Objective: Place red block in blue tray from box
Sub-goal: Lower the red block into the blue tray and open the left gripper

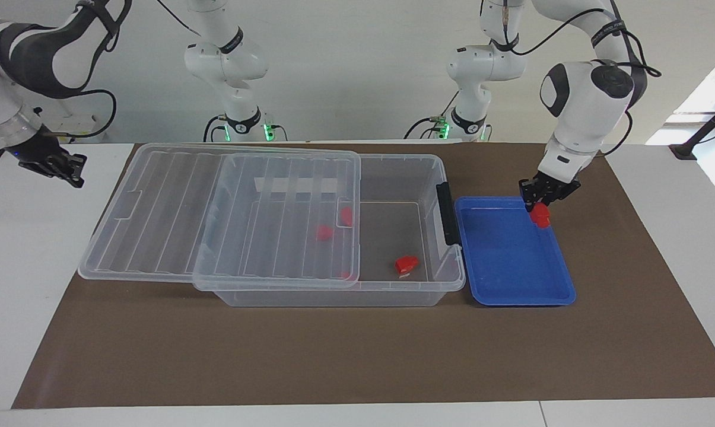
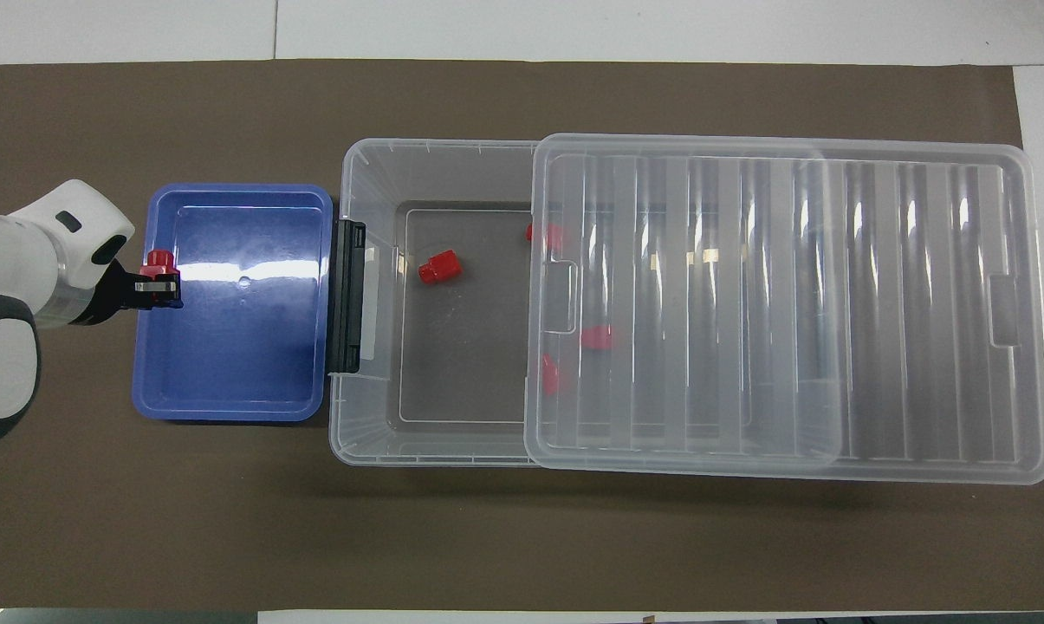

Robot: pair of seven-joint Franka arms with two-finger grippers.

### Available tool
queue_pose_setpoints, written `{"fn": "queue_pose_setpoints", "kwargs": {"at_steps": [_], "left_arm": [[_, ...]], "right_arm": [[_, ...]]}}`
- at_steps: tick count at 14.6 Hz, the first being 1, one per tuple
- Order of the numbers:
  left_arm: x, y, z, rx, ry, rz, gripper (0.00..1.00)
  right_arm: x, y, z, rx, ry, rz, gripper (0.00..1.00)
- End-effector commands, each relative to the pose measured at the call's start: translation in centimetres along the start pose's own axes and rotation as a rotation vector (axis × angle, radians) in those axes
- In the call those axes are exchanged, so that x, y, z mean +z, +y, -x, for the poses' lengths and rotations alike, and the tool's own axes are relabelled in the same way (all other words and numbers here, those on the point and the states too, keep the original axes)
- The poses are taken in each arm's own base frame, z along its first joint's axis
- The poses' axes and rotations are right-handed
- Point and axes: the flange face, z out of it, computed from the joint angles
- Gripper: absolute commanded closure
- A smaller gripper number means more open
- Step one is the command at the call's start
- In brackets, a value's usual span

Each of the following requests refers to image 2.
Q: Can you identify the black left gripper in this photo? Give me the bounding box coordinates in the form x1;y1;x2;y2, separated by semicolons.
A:
88;260;183;326

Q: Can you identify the clear ribbed box lid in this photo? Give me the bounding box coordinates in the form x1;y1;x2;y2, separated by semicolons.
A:
523;133;1044;486

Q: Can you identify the blue plastic tray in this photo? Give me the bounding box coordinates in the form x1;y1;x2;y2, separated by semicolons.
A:
132;183;334;423

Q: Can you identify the clear plastic storage box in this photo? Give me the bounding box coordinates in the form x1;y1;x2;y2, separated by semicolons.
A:
328;137;845;469

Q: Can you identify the brown table mat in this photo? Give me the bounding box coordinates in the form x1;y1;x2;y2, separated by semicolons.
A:
0;59;1044;612

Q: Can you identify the black box latch handle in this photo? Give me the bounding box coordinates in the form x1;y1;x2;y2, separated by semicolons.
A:
327;218;368;375

